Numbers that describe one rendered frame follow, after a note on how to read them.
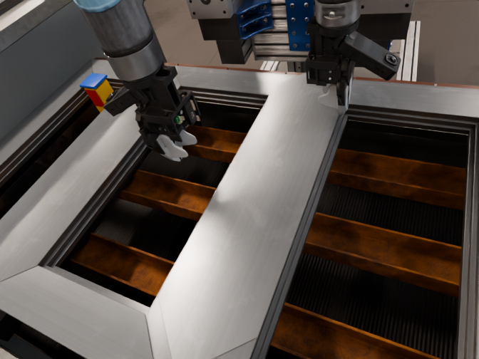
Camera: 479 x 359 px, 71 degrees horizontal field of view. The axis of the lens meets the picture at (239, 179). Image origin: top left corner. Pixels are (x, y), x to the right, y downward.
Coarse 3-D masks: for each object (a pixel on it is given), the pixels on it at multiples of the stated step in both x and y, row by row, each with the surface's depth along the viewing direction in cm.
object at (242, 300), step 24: (192, 264) 57; (216, 264) 56; (168, 288) 55; (192, 288) 54; (216, 288) 54; (240, 288) 53; (264, 288) 52; (216, 312) 51; (240, 312) 50; (264, 312) 50
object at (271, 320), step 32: (224, 96) 88; (256, 96) 84; (448, 128) 68; (128, 160) 79; (96, 192) 73; (320, 192) 64; (64, 256) 67; (288, 256) 55; (96, 288) 59; (288, 288) 54; (160, 320) 52; (160, 352) 49; (256, 352) 48
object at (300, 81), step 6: (294, 78) 84; (300, 78) 84; (306, 78) 83; (276, 84) 84; (282, 84) 84; (288, 84) 83; (294, 84) 83; (300, 84) 82; (306, 84) 82; (312, 84) 81
